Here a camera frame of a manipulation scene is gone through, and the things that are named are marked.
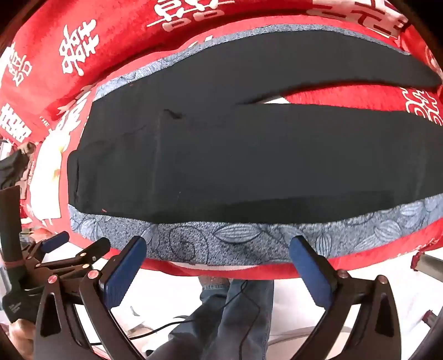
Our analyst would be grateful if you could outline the red printed blanket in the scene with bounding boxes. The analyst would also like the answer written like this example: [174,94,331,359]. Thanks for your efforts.
[0,0,443,281]

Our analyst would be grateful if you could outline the black pants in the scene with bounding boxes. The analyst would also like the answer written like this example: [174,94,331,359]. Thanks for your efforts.
[67,26,442,224]

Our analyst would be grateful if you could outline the grey patterned cloth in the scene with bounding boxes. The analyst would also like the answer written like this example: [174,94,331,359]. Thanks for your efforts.
[67,24,443,267]

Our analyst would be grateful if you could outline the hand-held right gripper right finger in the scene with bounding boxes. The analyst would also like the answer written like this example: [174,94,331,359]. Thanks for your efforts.
[289,235,404,360]

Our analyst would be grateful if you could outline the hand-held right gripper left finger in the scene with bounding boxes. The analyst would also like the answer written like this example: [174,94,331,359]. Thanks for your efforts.
[35,236,149,360]

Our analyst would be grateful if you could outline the dark cloth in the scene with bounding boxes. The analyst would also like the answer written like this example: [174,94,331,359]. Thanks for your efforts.
[0,149,31,190]

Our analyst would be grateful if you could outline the person's left hand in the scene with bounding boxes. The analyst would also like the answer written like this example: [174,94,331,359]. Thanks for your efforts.
[7,318,36,351]

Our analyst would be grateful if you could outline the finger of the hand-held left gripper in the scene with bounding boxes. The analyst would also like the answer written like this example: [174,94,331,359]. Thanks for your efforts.
[21,232,70,264]
[35,237,112,277]

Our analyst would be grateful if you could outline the person's legs in jeans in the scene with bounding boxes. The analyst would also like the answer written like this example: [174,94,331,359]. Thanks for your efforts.
[168,277,275,360]

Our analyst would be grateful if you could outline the grey metal frame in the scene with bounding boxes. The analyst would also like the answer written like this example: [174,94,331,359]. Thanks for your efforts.
[411,251,443,279]

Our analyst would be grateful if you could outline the white bed sheet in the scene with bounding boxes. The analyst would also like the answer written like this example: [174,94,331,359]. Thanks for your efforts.
[78,261,443,360]

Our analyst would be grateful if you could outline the black cable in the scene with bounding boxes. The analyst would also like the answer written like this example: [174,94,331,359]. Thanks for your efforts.
[126,279,262,360]

